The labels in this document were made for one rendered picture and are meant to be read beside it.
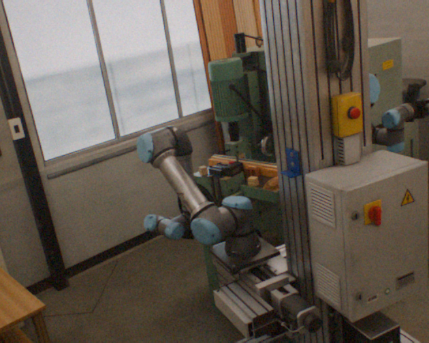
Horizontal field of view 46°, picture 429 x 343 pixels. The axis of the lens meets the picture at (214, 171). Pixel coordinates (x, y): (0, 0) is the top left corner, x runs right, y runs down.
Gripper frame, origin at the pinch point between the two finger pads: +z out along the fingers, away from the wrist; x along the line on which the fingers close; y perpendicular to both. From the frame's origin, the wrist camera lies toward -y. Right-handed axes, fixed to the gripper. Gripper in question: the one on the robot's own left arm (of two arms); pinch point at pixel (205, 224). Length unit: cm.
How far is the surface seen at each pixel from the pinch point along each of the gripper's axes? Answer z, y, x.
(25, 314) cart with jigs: -60, 61, -43
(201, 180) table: 14.2, -19.8, -25.5
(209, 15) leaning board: 81, -144, -136
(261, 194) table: 16.5, -21.6, 16.7
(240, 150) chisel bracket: 22.0, -40.7, -10.3
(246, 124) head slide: 25, -55, -12
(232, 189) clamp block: 9.3, -20.2, 3.5
